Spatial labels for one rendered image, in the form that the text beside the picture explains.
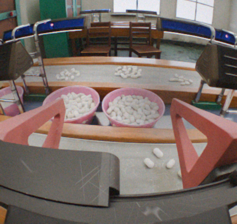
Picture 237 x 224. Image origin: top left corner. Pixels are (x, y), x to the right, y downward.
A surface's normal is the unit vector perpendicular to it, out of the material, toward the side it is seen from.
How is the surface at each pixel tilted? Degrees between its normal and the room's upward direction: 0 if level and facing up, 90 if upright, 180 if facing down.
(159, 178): 0
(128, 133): 0
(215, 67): 58
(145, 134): 0
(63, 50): 90
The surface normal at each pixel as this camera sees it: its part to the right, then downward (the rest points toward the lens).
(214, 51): -0.07, 0.07
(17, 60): 1.00, 0.05
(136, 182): 0.00, -0.81
